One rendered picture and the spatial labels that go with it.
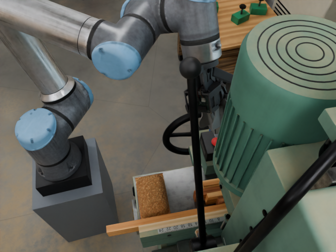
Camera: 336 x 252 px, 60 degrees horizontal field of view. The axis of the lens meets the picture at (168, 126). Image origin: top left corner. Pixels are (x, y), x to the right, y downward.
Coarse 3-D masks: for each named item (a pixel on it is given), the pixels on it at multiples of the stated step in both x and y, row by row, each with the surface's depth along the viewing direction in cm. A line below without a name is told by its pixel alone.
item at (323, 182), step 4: (332, 168) 26; (328, 172) 26; (332, 172) 26; (324, 176) 27; (328, 176) 26; (332, 176) 26; (320, 180) 27; (324, 180) 27; (328, 180) 26; (332, 180) 26; (316, 184) 28; (320, 184) 27; (324, 184) 27; (328, 184) 26; (332, 184) 26; (312, 188) 29; (316, 188) 28
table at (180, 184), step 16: (192, 160) 101; (176, 176) 94; (192, 176) 94; (208, 176) 94; (176, 192) 90; (192, 192) 90; (176, 208) 87; (192, 208) 87; (160, 240) 83; (176, 240) 87
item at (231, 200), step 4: (220, 184) 79; (220, 188) 79; (224, 188) 76; (224, 192) 76; (228, 192) 73; (224, 196) 77; (228, 196) 73; (232, 196) 72; (236, 196) 72; (224, 200) 78; (228, 200) 74; (232, 200) 71; (236, 200) 71; (228, 204) 74; (232, 204) 71; (236, 204) 71; (228, 208) 75; (232, 208) 71; (228, 212) 76
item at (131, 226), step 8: (208, 208) 83; (216, 208) 83; (224, 208) 83; (160, 216) 82; (168, 216) 82; (176, 216) 82; (184, 216) 82; (112, 224) 81; (120, 224) 81; (128, 224) 81; (136, 224) 81; (112, 232) 80; (120, 232) 82; (128, 232) 83
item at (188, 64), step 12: (192, 60) 44; (180, 72) 45; (192, 72) 44; (192, 84) 46; (192, 96) 46; (192, 108) 47; (192, 120) 48; (192, 132) 49; (192, 144) 50; (204, 216) 56; (204, 228) 57; (192, 240) 59; (204, 240) 58
